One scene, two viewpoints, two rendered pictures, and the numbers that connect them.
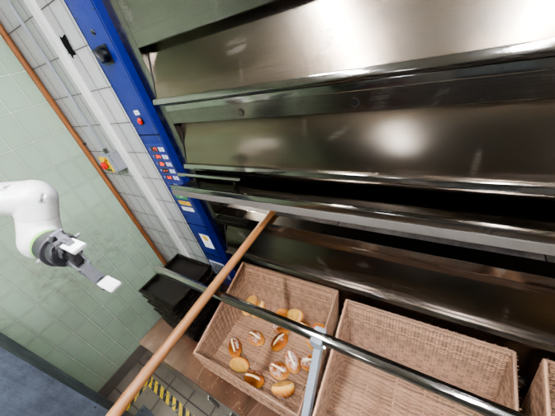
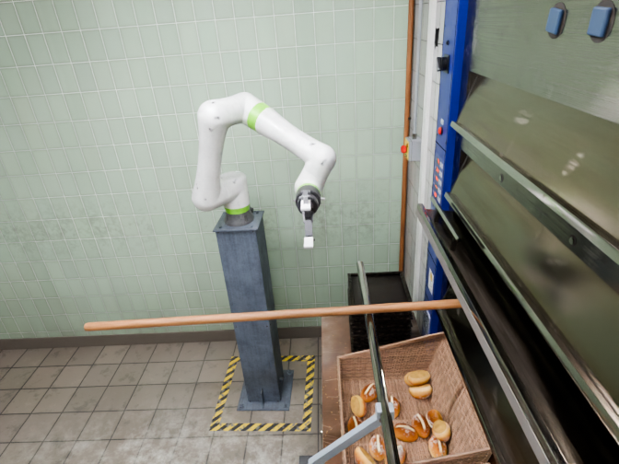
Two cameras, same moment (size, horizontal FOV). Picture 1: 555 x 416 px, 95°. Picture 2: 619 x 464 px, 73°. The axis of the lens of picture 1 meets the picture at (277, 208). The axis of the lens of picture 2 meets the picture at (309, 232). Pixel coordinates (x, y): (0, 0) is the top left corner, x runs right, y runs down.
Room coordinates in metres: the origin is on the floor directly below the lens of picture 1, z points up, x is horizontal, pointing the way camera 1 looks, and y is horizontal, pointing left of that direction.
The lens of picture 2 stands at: (-0.21, -0.52, 2.08)
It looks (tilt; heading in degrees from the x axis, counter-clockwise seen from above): 27 degrees down; 54
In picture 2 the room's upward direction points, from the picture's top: 4 degrees counter-clockwise
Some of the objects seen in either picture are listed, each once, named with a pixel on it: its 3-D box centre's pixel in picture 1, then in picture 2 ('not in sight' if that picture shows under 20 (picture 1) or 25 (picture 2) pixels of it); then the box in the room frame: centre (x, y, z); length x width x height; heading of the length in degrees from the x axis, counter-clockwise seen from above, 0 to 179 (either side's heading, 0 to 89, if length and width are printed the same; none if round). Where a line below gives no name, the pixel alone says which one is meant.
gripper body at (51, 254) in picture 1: (68, 253); (308, 207); (0.58, 0.57, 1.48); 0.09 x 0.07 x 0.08; 52
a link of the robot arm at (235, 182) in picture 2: not in sight; (232, 191); (0.60, 1.22, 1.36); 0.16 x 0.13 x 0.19; 13
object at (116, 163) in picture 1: (112, 161); (413, 148); (1.42, 0.80, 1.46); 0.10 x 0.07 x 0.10; 51
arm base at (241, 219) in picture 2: not in sight; (240, 210); (0.65, 1.26, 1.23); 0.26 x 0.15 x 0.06; 49
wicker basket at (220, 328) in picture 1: (268, 330); (401, 408); (0.68, 0.20, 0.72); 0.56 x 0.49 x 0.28; 52
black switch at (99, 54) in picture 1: (97, 48); (442, 56); (1.13, 0.46, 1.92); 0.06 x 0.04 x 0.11; 51
